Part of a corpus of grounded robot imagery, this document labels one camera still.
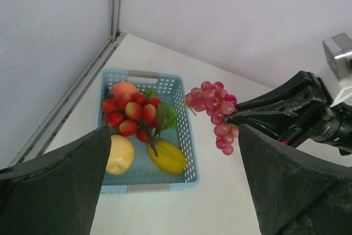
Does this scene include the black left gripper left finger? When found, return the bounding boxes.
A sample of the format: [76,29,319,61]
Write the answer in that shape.
[1,125,111,234]

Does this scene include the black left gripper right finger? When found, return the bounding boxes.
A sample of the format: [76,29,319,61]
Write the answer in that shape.
[239,124,351,234]

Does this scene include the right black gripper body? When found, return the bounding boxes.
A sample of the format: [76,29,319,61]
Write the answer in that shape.
[280,75,341,147]

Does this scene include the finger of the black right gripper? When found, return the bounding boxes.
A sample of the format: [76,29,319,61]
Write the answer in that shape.
[236,70,316,111]
[223,86,331,147]

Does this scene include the yellow fake pear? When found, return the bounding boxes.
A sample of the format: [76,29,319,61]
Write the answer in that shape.
[106,134,135,175]

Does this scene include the red fake grape bunch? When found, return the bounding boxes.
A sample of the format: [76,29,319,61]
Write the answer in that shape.
[184,81,239,156]

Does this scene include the red fake strawberries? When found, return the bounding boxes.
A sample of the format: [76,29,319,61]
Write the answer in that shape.
[101,91,169,156]

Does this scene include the yellow fake lemon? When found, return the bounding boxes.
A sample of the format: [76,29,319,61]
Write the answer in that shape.
[148,140,187,175]

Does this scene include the orange fake peach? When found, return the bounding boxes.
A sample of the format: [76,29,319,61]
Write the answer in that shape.
[109,81,138,98]

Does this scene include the green fake grape bunch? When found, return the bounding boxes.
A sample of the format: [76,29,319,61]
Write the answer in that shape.
[143,89,179,131]

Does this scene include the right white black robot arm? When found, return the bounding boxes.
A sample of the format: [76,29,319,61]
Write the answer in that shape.
[224,70,351,156]

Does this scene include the light blue plastic basket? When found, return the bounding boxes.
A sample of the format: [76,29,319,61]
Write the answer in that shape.
[96,68,200,193]

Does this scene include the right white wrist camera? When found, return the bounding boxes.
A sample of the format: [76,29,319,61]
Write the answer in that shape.
[316,32,352,108]

